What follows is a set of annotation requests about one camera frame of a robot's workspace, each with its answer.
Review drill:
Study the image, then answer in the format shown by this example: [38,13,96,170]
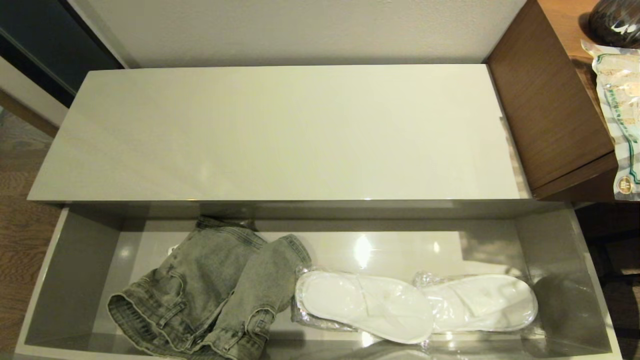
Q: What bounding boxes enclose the grey denim shorts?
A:
[107,215,312,360]

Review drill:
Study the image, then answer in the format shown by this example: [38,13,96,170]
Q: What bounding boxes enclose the green brown grain bag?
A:
[580,39,640,202]

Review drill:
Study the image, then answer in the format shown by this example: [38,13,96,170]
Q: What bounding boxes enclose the white slipper in plastic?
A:
[291,265,436,346]
[412,270,540,336]

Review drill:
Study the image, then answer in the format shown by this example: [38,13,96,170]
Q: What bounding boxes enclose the brown wooden desk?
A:
[484,0,640,203]

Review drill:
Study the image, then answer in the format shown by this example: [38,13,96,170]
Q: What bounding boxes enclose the black metal stand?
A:
[585,232,640,346]

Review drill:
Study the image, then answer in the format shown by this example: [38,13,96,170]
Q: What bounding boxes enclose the dark glass vase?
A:
[588,0,640,50]

